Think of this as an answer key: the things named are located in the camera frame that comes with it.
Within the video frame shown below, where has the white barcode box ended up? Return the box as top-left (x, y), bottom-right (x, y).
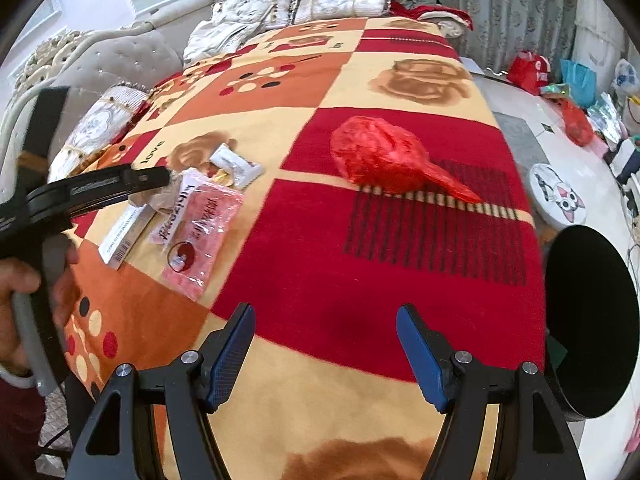
top-left (98, 205), bottom-right (155, 270)

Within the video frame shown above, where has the beige paper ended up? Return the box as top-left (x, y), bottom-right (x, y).
top-left (128, 171), bottom-right (182, 216)

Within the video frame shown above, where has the clear plastic wrapper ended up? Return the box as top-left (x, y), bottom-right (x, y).
top-left (149, 168), bottom-right (208, 248)

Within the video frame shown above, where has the pink plastic packet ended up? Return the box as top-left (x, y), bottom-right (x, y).
top-left (162, 184), bottom-right (244, 301)

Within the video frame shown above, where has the white sachet packet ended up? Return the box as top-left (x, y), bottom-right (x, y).
top-left (209, 143), bottom-right (264, 191)

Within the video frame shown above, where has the black round trash bin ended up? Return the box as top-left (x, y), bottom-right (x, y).
top-left (544, 226), bottom-right (639, 422)

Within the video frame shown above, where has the person left hand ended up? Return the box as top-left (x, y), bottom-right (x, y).
top-left (0, 242), bottom-right (82, 373)

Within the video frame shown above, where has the white bolster pillow left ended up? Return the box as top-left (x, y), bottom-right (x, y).
top-left (48, 84), bottom-right (148, 182)

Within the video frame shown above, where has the white bolster pillow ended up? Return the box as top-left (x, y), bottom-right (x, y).
top-left (48, 84), bottom-right (148, 182)
top-left (290, 0), bottom-right (392, 25)

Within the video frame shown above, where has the white folded quilt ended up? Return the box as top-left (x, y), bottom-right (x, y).
top-left (182, 0), bottom-right (292, 65)

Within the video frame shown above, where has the cat face round stool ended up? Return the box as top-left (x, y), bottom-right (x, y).
top-left (526, 162), bottom-right (587, 231)

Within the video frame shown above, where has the red orange patterned blanket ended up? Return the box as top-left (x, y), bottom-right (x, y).
top-left (66, 18), bottom-right (544, 479)

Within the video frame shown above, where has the red plastic floor bag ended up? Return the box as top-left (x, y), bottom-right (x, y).
top-left (561, 99), bottom-right (594, 148)

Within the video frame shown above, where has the white bolster pillow far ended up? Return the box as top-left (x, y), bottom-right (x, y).
top-left (290, 0), bottom-right (392, 25)

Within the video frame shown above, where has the teal shopping bag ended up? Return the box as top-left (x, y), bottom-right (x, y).
top-left (561, 60), bottom-right (597, 108)

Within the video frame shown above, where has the red gift bag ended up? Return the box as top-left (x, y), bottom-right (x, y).
top-left (506, 51), bottom-right (551, 96)

